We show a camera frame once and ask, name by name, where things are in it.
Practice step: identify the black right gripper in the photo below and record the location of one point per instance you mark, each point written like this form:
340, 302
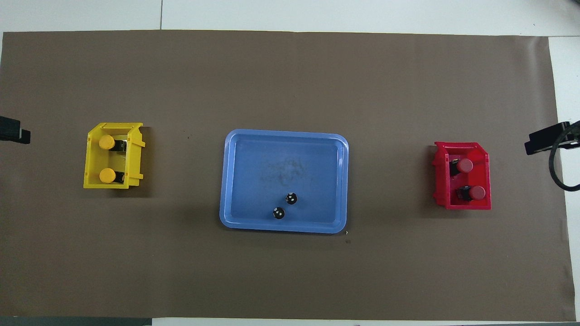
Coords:
550, 136

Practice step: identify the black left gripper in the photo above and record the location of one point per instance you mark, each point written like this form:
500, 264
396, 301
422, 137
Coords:
9, 128

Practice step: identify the red push button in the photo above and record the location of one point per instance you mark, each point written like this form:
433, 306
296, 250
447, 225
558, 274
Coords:
465, 165
476, 193

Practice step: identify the yellow push button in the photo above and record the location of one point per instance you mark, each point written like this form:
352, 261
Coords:
107, 175
107, 142

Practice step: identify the blue plastic tray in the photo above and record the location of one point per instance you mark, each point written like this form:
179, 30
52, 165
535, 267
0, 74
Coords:
253, 181

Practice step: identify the red plastic bin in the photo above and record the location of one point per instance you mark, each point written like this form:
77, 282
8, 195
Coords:
471, 179

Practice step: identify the yellow plastic bin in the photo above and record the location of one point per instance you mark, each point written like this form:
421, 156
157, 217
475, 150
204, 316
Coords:
93, 158

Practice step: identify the black cylindrical capacitor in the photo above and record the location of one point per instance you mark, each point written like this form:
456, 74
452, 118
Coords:
278, 213
291, 198

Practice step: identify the brown paper mat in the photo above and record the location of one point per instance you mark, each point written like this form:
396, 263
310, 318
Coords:
290, 68

